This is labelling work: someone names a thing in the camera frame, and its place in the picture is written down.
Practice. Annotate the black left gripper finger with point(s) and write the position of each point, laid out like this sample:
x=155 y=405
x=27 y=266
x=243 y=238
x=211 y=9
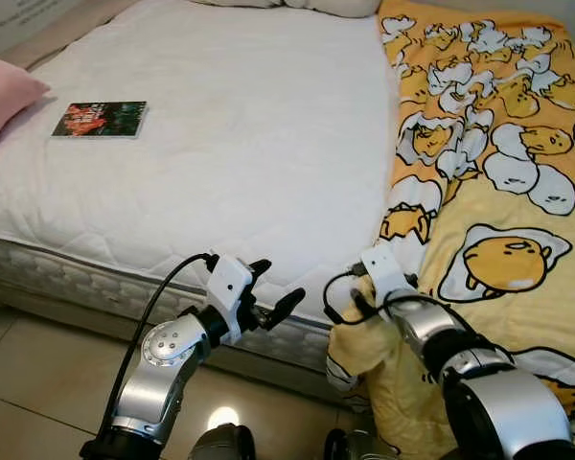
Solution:
x=260 y=269
x=286 y=307

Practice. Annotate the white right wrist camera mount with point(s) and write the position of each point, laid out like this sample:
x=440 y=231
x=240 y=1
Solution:
x=388 y=273

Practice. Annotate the silver robot right leg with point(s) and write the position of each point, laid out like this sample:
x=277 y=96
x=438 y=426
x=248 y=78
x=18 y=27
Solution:
x=359 y=446

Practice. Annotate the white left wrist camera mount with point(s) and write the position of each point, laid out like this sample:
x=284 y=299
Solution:
x=228 y=287

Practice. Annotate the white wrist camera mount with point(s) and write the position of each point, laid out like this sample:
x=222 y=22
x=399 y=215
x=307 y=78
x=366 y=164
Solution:
x=228 y=287
x=388 y=273

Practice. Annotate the pink pillow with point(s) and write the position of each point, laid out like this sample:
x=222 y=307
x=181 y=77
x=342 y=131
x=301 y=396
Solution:
x=5 y=101

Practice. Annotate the white quilted mattress pad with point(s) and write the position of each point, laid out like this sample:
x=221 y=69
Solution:
x=220 y=144

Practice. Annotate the yellow cartoon egg blanket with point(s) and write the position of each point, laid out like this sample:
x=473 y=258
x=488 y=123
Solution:
x=498 y=192

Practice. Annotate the silver robot left leg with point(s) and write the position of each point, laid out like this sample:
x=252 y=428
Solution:
x=225 y=443

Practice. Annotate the silver robot leg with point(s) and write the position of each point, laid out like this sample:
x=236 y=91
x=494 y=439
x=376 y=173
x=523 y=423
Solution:
x=359 y=446
x=225 y=443

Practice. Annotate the beige bolster pillow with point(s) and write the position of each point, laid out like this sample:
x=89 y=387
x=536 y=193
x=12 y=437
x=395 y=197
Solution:
x=307 y=6

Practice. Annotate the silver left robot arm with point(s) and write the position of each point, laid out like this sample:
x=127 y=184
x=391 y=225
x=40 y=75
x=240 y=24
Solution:
x=158 y=374

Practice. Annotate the dark book with red cover art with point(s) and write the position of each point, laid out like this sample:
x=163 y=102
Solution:
x=101 y=119

